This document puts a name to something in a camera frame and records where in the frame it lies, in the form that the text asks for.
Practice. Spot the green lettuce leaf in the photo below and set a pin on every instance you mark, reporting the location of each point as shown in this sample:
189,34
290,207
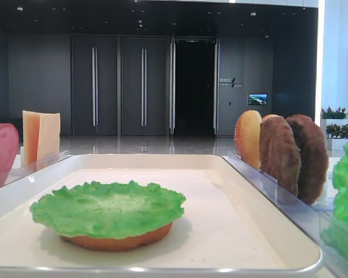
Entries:
108,211
346,185

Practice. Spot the front brown meat patty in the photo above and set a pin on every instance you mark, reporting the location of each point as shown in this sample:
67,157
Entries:
279,153

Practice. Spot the brown meat patty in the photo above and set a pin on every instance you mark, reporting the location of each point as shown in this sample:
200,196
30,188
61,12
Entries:
314,157
279,153

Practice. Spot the round bread slice on tray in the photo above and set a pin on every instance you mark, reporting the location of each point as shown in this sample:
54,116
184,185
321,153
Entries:
117,245

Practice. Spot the pale cheese slice inner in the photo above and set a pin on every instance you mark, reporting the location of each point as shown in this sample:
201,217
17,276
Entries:
49,139

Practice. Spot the rear brown meat patty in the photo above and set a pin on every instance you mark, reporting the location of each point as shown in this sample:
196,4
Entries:
314,157

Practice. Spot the orange cheese slice outer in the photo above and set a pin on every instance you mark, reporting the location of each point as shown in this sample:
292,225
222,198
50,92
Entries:
31,121

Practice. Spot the red tomato slice outer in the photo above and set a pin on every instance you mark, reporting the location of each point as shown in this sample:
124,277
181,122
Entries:
9,143

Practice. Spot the golden bun slice inner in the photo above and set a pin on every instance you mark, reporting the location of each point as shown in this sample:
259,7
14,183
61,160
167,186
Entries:
247,135

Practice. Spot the dark double door middle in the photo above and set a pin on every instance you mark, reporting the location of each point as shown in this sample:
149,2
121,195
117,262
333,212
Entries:
143,87

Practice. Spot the dark double door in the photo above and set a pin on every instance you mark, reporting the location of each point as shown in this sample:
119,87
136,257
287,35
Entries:
143,87
94,88

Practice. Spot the white rectangular tray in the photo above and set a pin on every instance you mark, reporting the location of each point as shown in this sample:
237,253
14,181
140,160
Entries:
229,229

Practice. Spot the dark double door left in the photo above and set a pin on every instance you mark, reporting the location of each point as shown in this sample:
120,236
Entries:
94,88

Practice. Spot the clear acrylic rack left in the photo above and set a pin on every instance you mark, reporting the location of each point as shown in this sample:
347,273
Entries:
23,171

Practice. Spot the clear acrylic rack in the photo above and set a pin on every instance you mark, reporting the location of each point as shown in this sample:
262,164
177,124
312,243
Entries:
23,171
316,221

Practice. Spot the flower planter box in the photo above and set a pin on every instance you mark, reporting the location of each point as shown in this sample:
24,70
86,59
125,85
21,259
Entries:
334,123

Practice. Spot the clear acrylic rack right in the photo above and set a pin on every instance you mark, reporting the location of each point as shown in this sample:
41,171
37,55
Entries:
316,221

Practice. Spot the wall display screen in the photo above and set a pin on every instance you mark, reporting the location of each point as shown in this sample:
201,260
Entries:
257,99

